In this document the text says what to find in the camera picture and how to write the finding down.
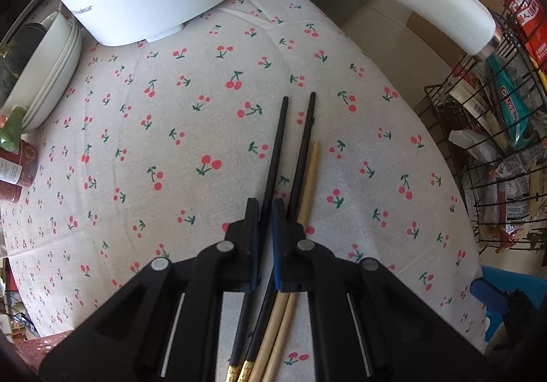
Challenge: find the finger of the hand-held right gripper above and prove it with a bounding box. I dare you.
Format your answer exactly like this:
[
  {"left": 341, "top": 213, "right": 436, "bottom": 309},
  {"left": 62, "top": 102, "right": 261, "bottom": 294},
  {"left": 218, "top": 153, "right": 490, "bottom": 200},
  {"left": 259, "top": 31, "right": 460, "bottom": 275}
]
[{"left": 469, "top": 277, "right": 533, "bottom": 323}]

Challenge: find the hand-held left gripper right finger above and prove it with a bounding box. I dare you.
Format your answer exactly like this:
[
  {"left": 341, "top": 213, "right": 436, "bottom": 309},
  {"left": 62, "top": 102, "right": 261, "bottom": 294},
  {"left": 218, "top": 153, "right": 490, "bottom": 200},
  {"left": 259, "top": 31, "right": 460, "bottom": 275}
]
[{"left": 270, "top": 199, "right": 506, "bottom": 382}]

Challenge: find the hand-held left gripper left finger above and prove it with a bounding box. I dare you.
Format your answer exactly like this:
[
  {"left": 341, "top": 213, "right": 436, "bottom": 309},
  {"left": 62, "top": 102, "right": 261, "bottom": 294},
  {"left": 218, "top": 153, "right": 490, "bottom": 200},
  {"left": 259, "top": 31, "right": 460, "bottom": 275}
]
[{"left": 38, "top": 198, "right": 263, "bottom": 382}]

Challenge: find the black chopstick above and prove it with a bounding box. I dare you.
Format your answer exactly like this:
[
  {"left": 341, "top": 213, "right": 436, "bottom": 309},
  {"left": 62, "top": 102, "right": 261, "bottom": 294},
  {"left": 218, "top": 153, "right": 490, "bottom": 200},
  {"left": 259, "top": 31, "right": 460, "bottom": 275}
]
[
  {"left": 239, "top": 92, "right": 318, "bottom": 382},
  {"left": 228, "top": 96, "right": 290, "bottom": 382}
]

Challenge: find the pink plastic utensil holder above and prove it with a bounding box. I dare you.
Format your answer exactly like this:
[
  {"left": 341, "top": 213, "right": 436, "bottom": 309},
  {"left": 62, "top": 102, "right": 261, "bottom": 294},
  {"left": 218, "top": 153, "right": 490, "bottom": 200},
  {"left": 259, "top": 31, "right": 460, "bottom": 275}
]
[{"left": 13, "top": 331, "right": 73, "bottom": 368}]

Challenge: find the blue plastic stool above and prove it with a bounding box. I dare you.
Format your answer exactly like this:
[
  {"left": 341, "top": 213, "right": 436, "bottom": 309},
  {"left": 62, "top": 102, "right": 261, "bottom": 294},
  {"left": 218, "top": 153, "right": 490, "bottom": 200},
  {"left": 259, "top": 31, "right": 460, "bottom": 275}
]
[{"left": 481, "top": 266, "right": 513, "bottom": 348}]

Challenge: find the bamboo chopstick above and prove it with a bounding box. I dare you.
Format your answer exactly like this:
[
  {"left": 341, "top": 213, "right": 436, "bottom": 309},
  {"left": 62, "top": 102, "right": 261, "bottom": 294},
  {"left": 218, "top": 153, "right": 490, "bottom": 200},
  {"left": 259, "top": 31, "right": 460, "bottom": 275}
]
[
  {"left": 247, "top": 293, "right": 289, "bottom": 382},
  {"left": 265, "top": 141, "right": 320, "bottom": 382}
]

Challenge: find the cherry print tablecloth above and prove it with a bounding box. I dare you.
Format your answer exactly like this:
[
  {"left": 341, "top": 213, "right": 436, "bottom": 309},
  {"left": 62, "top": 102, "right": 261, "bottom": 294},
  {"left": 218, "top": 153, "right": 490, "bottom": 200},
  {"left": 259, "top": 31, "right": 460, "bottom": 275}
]
[{"left": 0, "top": 0, "right": 488, "bottom": 382}]

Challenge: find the pile of snack packets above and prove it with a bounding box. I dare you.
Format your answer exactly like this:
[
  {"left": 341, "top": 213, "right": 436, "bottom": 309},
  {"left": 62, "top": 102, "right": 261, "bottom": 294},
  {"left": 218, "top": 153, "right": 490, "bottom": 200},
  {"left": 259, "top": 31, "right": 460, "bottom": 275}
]
[{"left": 444, "top": 0, "right": 547, "bottom": 254}]

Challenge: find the white bowl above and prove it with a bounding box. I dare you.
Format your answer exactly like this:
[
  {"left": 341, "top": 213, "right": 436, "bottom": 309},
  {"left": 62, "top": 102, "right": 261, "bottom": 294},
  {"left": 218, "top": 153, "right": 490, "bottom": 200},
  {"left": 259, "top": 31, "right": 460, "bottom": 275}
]
[{"left": 17, "top": 23, "right": 83, "bottom": 134}]

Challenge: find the green ceramic spoon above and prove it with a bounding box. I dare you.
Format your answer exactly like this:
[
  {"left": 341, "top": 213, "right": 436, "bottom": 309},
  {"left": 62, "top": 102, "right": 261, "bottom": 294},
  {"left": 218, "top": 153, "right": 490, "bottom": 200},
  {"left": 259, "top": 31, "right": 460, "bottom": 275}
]
[{"left": 0, "top": 105, "right": 27, "bottom": 152}]

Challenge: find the stack of white bowls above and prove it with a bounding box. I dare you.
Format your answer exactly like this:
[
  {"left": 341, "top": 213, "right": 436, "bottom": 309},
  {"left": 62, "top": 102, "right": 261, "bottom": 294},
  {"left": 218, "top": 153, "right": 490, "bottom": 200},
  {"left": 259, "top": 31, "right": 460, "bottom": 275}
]
[{"left": 0, "top": 9, "right": 80, "bottom": 109}]

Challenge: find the black wire rack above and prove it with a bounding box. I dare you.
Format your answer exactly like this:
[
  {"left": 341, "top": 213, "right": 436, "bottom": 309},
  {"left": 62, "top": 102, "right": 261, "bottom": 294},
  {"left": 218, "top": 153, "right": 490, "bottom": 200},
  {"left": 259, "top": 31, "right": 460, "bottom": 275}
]
[{"left": 423, "top": 10, "right": 547, "bottom": 254}]

